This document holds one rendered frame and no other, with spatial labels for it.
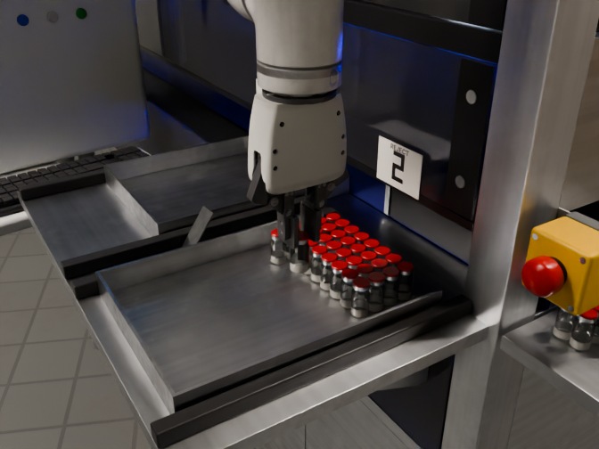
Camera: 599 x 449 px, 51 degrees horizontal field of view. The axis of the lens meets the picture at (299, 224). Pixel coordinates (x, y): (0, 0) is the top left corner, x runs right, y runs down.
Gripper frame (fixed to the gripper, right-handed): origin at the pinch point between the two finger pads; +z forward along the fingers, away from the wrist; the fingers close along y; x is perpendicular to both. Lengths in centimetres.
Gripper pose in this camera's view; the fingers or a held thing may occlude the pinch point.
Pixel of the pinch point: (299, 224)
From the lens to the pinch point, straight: 70.4
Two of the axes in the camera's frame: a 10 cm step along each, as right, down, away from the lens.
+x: 5.3, 4.0, -7.5
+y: -8.5, 2.5, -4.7
